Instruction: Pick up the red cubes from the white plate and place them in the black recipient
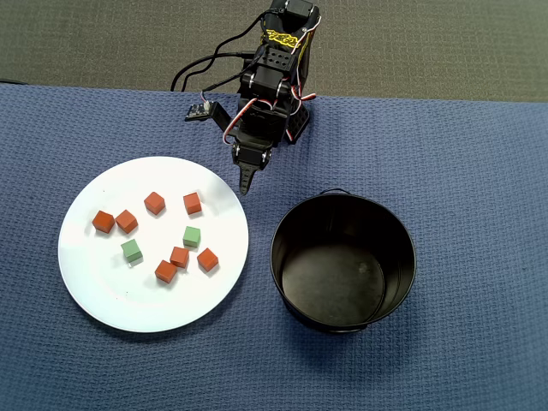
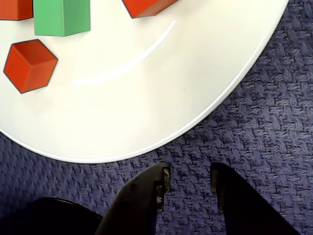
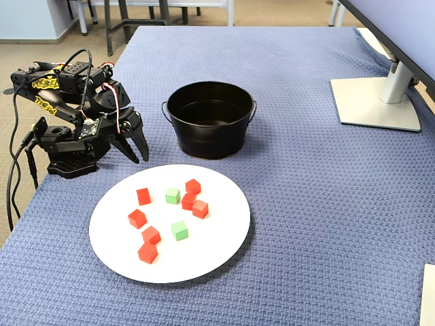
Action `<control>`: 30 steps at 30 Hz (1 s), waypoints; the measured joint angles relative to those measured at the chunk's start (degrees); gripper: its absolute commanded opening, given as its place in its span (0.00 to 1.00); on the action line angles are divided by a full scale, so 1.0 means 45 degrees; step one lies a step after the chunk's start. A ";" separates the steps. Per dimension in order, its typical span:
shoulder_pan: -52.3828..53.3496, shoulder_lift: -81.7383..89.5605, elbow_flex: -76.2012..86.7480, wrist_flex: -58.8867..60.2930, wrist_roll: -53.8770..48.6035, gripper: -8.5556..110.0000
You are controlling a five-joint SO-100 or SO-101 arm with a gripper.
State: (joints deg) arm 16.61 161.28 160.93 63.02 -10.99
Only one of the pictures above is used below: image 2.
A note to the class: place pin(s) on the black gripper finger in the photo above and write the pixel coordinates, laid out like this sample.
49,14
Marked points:
132,208
244,210

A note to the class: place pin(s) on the red cube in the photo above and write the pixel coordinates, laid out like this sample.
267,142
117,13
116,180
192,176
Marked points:
29,66
14,8
146,7

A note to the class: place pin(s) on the white round plate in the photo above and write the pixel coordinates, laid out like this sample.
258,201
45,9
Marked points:
122,110

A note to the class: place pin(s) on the blue woven tablecloth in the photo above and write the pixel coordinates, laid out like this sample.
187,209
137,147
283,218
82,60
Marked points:
269,122

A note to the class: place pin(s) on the green cube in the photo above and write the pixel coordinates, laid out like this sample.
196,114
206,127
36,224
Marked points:
58,17

